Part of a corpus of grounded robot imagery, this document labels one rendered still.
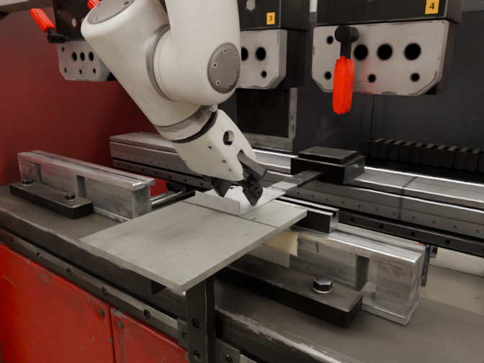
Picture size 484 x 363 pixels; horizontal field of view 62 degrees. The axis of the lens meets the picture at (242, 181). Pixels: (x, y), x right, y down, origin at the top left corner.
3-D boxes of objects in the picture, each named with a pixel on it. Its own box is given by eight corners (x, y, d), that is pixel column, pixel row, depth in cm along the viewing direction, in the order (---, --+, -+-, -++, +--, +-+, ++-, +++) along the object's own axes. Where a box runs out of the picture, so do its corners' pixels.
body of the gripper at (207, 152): (232, 94, 49) (263, 153, 57) (173, 91, 55) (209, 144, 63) (202, 140, 46) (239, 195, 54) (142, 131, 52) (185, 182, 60)
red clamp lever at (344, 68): (328, 114, 47) (334, 25, 44) (343, 111, 50) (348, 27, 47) (343, 115, 46) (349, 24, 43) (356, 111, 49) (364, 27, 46)
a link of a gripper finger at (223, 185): (214, 158, 61) (232, 183, 66) (199, 155, 63) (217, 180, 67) (204, 174, 59) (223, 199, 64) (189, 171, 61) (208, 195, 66)
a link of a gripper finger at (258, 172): (266, 158, 51) (267, 180, 56) (214, 138, 54) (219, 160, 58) (263, 166, 51) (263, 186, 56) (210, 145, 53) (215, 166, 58)
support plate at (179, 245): (78, 246, 50) (78, 238, 50) (215, 193, 70) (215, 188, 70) (181, 294, 40) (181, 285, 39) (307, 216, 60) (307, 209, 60)
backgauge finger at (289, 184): (247, 193, 72) (247, 166, 71) (313, 165, 92) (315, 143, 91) (306, 207, 65) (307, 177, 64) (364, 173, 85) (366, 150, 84)
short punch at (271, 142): (235, 145, 66) (235, 86, 63) (243, 143, 67) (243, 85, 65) (288, 153, 60) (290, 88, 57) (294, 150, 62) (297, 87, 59)
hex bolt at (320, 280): (309, 289, 56) (310, 279, 56) (317, 281, 58) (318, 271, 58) (327, 296, 55) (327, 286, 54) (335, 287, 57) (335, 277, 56)
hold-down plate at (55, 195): (10, 194, 106) (8, 183, 105) (30, 189, 110) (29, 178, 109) (73, 220, 89) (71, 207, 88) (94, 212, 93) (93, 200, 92)
